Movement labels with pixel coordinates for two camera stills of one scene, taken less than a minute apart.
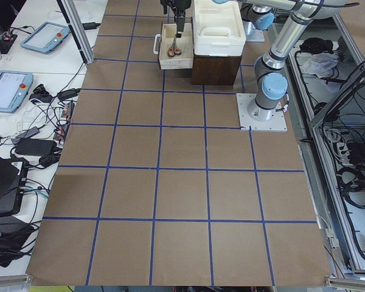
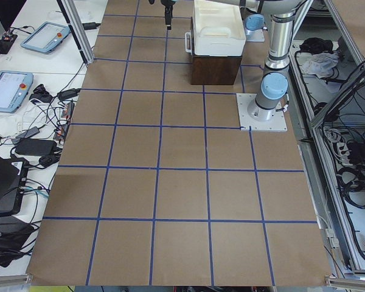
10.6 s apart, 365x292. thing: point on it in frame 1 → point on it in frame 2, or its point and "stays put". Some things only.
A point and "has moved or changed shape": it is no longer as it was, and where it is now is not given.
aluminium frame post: x=78 y=27 stays put
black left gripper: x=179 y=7 → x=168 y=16
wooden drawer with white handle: x=163 y=41 has moved or changed shape
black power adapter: x=35 y=146 stays put
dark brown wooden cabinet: x=214 y=70 stays put
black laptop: x=6 y=180 stays put
